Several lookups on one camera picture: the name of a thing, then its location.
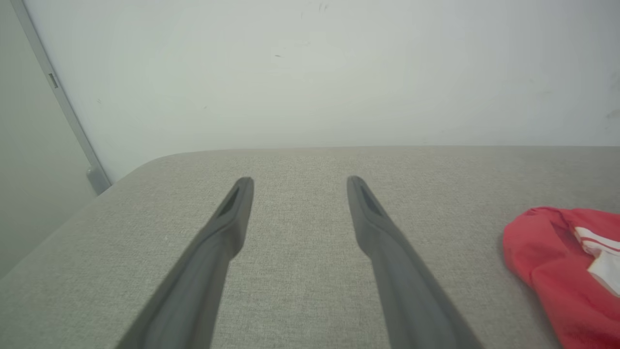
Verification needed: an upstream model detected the red Bulls basketball jersey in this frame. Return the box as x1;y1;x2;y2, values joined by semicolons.
503;207;620;349

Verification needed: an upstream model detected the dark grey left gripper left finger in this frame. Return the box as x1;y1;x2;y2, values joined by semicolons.
116;177;254;349

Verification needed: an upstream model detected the grey wall trim strip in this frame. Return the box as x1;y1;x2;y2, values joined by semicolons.
10;0;112;196

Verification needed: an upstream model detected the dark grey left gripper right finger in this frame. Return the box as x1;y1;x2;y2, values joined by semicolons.
346;175;485;349

